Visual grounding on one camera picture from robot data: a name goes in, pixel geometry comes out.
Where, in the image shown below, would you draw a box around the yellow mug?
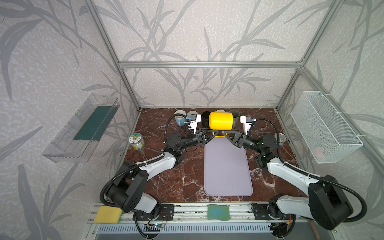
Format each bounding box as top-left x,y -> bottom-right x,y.
209,112 -> 234,131

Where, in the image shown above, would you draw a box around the grey mug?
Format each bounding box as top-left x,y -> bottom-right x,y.
230,110 -> 240,129

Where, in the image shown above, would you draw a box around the black mug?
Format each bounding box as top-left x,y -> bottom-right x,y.
202,111 -> 211,129

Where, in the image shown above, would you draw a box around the blue patterned mug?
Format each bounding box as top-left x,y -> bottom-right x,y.
187,111 -> 199,120

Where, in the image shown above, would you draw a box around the light blue mug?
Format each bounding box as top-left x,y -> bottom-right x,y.
175,110 -> 186,127

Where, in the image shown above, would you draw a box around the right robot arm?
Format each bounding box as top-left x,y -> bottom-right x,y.
222,120 -> 368,230

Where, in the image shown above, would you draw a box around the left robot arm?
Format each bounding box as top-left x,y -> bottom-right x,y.
100,114 -> 219,218

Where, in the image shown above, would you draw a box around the lilac tray mat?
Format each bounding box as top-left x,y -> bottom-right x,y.
204,137 -> 253,197

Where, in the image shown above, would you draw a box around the metal tin can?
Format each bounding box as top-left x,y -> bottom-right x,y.
279,133 -> 287,146

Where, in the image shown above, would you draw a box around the green sponge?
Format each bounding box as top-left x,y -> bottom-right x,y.
207,204 -> 231,222

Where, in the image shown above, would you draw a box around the right circuit board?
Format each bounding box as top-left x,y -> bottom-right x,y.
270,224 -> 290,239

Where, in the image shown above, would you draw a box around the circuit board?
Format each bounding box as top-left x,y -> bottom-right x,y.
145,223 -> 167,232
270,224 -> 290,239

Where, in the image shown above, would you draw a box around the left circuit board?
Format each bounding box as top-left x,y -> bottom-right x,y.
145,223 -> 167,232

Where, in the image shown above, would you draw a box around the yellow sponge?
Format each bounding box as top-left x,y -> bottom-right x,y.
94,206 -> 123,224

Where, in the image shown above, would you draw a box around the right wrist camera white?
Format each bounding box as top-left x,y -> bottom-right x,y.
240,116 -> 257,135

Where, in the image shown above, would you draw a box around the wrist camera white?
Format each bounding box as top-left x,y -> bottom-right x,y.
185,114 -> 202,134
240,116 -> 257,135

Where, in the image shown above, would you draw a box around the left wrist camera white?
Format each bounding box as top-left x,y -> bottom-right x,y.
185,114 -> 202,134

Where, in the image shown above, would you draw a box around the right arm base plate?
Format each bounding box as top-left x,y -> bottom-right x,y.
251,203 -> 291,221

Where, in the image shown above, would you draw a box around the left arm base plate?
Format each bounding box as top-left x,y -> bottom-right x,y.
136,204 -> 175,221

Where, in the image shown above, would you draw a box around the white wire basket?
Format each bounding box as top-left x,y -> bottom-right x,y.
291,91 -> 364,164

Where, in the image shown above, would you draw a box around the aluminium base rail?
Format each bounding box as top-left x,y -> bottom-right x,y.
80,201 -> 343,240

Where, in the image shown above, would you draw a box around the clear plastic wall shelf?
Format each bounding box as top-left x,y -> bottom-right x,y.
42,94 -> 120,163

